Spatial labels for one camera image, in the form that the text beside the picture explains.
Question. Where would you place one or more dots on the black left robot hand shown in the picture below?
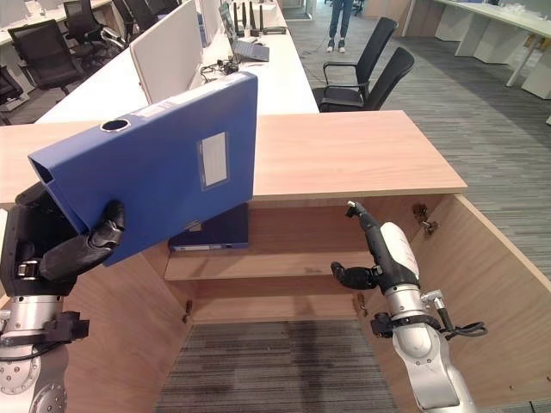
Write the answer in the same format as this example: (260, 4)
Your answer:
(64, 258)

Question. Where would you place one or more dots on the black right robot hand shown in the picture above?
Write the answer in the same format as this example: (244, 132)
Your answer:
(389, 254)

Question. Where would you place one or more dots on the blue box file folder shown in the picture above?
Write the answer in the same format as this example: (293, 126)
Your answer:
(155, 168)

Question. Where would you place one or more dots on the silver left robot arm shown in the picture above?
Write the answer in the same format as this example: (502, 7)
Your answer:
(30, 348)

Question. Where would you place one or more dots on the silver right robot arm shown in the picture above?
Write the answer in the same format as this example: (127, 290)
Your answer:
(430, 353)

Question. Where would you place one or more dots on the wooden cabinet door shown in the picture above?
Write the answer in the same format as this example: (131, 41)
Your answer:
(125, 327)
(482, 297)

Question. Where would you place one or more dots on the wooden cabinet shelf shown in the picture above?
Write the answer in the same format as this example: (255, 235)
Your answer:
(267, 264)

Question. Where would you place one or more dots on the wooden office cabinet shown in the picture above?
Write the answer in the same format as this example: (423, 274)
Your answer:
(301, 150)

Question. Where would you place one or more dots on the dark blue folder lying flat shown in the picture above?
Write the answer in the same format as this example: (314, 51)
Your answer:
(215, 234)

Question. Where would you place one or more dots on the black office chair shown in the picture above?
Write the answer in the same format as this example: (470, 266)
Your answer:
(43, 56)
(9, 90)
(370, 90)
(86, 21)
(361, 56)

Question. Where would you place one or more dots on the long white office desk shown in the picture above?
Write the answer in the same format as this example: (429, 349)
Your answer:
(258, 81)

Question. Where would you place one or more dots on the metal door hinge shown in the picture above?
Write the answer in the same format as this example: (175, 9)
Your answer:
(187, 310)
(426, 219)

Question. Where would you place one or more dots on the white desk divider panel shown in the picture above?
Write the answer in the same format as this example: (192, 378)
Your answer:
(168, 60)

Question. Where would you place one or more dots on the person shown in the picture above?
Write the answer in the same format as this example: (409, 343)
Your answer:
(338, 23)

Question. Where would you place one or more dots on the open laptop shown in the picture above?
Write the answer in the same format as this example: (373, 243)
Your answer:
(245, 43)

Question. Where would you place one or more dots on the black router with antennas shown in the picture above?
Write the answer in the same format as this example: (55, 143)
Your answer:
(258, 26)

